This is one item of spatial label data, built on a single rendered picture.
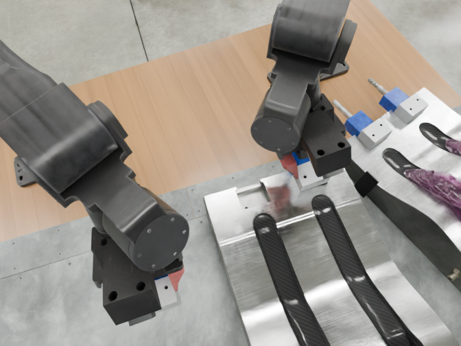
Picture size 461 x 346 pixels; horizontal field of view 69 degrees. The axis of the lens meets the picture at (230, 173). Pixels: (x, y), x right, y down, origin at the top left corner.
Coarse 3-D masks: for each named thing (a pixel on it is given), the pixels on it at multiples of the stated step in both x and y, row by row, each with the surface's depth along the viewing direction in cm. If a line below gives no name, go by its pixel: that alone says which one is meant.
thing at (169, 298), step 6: (162, 276) 47; (168, 276) 46; (156, 282) 46; (162, 282) 46; (168, 282) 46; (156, 288) 45; (162, 288) 45; (168, 288) 45; (162, 294) 45; (168, 294) 45; (174, 294) 45; (162, 300) 45; (168, 300) 45; (174, 300) 45; (162, 306) 44; (168, 306) 46; (174, 306) 49; (156, 312) 48
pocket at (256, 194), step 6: (252, 186) 61; (258, 186) 61; (264, 186) 60; (240, 192) 61; (246, 192) 62; (252, 192) 62; (258, 192) 62; (264, 192) 61; (240, 198) 61; (246, 198) 61; (252, 198) 61; (258, 198) 61; (264, 198) 61; (240, 204) 61; (246, 204) 61; (252, 204) 61; (258, 204) 61
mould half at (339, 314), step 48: (288, 192) 59; (336, 192) 59; (240, 240) 55; (288, 240) 55; (240, 288) 52; (336, 288) 52; (384, 288) 51; (288, 336) 47; (336, 336) 46; (432, 336) 45
